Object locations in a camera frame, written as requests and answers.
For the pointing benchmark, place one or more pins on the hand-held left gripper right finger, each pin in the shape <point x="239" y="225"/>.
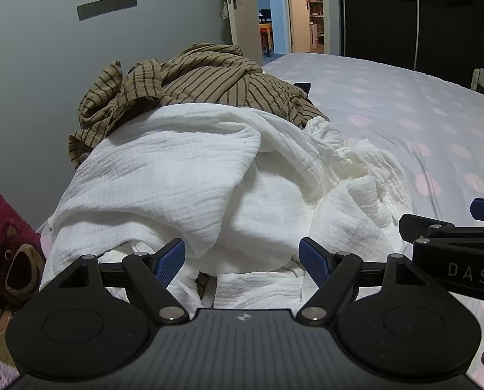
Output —
<point x="313" y="260"/>

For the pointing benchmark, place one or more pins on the brown striped garment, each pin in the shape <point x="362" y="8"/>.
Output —
<point x="209" y="77"/>

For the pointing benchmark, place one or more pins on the black wardrobe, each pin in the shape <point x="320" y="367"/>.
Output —
<point x="408" y="12"/>

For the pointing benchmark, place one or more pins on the red and yellow table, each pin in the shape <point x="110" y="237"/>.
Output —
<point x="265" y="38"/>

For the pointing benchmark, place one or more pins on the white door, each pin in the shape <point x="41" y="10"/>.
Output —
<point x="246" y="20"/>

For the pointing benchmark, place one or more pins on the dark blue cloth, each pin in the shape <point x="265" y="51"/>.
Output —
<point x="303" y="88"/>

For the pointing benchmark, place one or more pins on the grey wall plate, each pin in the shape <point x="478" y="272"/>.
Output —
<point x="106" y="7"/>

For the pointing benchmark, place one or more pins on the pink bear-print pillow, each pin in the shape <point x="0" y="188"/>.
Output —
<point x="6" y="235"/>

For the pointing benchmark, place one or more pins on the white crinkle muslin garment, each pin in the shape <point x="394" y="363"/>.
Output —
<point x="177" y="170"/>

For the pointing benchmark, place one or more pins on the hallway shelf with items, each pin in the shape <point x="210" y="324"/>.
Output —
<point x="316" y="12"/>

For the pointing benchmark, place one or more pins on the grey pink-dotted bed sheet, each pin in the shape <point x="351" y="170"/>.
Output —
<point x="388" y="101"/>

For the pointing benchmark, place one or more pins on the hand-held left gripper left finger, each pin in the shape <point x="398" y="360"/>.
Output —
<point x="170" y="260"/>

